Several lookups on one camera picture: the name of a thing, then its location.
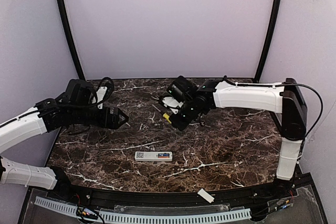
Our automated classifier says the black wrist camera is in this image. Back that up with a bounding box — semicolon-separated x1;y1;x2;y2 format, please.
159;76;198;114
60;77;114;109

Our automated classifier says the black frame post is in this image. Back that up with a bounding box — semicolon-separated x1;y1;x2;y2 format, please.
56;0;86;80
254;0;281;82

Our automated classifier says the right black frame post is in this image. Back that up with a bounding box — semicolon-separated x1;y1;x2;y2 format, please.
254;0;281;82

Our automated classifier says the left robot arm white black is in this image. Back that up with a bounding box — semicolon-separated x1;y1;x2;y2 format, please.
1;77;129;190

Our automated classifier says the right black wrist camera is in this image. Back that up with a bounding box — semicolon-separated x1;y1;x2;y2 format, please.
159;76;198;114

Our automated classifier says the white battery cover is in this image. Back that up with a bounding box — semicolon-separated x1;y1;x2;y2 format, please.
197;188;214;204

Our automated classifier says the white slotted cable duct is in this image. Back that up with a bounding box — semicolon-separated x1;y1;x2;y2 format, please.
34;196;251;223

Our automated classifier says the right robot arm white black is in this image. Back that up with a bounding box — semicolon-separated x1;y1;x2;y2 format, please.
161;76;316;187

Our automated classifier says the yellow handled screwdriver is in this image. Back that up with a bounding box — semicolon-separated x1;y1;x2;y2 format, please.
152;104;172;124

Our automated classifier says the black front table rail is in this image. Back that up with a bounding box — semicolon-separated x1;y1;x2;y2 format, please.
47;174;298;209

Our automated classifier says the white remote control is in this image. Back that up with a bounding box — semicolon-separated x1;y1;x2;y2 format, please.
134;152;173;162

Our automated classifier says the left black frame post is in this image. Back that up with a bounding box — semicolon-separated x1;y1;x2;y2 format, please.
56;0;86;80

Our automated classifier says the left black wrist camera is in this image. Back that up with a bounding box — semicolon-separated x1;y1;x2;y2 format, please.
60;77;114;109

